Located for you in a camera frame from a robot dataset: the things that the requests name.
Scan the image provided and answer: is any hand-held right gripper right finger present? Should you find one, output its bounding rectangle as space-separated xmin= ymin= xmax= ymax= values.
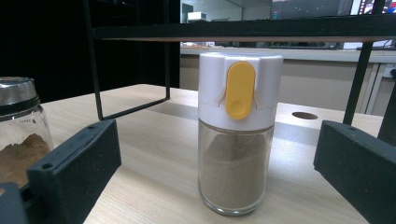
xmin=313 ymin=119 xmax=396 ymax=224

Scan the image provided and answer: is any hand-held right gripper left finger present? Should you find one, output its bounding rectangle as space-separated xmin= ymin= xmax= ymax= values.
xmin=27 ymin=119 xmax=122 ymax=224

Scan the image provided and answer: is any glass spice jar metal lid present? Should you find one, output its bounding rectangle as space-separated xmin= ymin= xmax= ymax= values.
xmin=0 ymin=77 xmax=55 ymax=189

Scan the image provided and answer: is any white-lid jar with yellow button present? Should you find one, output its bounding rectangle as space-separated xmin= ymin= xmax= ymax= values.
xmin=197 ymin=51 xmax=284 ymax=217

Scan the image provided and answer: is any black metal shelf rack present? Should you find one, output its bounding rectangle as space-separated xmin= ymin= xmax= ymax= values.
xmin=82 ymin=0 xmax=396 ymax=147

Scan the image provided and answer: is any dark monitor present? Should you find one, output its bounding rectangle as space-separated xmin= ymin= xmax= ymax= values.
xmin=270 ymin=0 xmax=355 ymax=21

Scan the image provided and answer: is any small white box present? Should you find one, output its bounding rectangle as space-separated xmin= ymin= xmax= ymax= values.
xmin=187 ymin=11 xmax=208 ymax=23

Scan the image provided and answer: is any white wall socket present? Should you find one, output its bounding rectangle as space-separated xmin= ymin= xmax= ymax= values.
xmin=382 ymin=63 xmax=396 ymax=79

